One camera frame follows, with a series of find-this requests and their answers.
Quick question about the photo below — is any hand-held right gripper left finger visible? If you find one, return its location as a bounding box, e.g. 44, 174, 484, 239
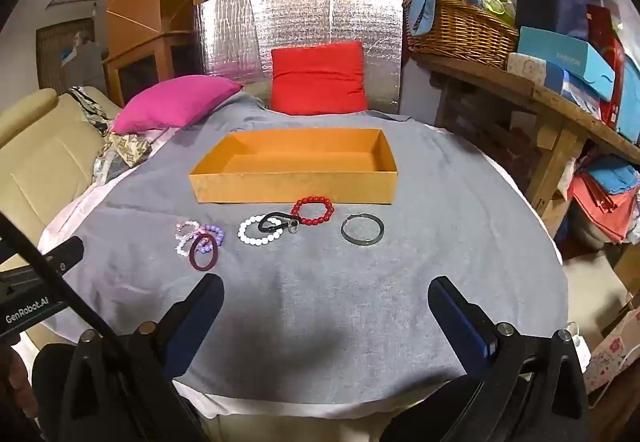
67, 273, 226, 442

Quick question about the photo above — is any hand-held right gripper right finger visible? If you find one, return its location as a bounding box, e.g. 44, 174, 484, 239
427, 276, 590, 442

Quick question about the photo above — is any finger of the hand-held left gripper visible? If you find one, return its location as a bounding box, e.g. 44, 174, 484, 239
40, 236, 85, 279

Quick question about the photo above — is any maroon spiral hair tie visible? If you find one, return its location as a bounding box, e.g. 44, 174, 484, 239
187, 233, 220, 272

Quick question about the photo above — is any pink bead bracelet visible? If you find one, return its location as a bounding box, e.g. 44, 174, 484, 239
174, 220, 201, 258

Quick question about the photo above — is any grey bangle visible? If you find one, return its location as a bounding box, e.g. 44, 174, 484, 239
341, 213, 386, 248

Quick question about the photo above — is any orange cardboard box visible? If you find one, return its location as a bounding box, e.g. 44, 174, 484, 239
188, 128, 399, 205

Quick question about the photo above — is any red bead bracelet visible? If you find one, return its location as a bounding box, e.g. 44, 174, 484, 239
291, 195, 335, 226

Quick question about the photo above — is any beige sofa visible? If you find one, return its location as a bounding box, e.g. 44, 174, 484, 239
0, 87, 123, 243

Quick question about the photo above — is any patterned brown cloth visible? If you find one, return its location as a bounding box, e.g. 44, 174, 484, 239
107, 132, 152, 169

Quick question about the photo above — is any grey tablecloth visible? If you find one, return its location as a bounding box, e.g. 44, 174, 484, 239
50, 92, 571, 406

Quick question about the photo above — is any zebra print cloth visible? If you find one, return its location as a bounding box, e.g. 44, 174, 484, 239
67, 86, 115, 138

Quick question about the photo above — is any floral gift bag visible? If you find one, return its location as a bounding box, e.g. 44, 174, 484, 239
582, 306, 640, 394

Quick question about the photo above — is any pink pillow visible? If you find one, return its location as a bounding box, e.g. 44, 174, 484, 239
111, 75, 244, 134

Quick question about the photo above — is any stack of folded cloths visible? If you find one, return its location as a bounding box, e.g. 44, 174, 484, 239
570, 154, 640, 245

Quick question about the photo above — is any wooden shelf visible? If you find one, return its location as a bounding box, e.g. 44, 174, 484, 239
415, 49, 640, 223

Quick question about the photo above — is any white floral box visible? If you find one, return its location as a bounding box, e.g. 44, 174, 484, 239
506, 53, 564, 93

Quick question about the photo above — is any red pillow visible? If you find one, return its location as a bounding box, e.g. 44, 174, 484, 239
270, 41, 369, 116

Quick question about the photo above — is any wicker basket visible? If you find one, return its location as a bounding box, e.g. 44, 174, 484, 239
405, 0, 519, 70

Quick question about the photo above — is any light blue box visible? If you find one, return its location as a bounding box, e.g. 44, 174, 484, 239
615, 57, 640, 145

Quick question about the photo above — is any red box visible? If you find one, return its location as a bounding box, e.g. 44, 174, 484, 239
585, 4, 627, 130

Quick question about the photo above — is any silver insulation sheet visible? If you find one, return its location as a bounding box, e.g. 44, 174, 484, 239
195, 0, 405, 115

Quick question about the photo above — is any black cable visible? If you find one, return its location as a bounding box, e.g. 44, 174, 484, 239
0, 211, 131, 358

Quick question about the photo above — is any purple bead bracelet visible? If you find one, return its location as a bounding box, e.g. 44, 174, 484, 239
197, 222, 225, 254

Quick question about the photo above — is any white bead bracelet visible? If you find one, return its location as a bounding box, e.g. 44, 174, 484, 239
237, 216, 284, 245

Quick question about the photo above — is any black hair tie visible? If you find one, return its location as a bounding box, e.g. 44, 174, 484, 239
257, 211, 301, 234

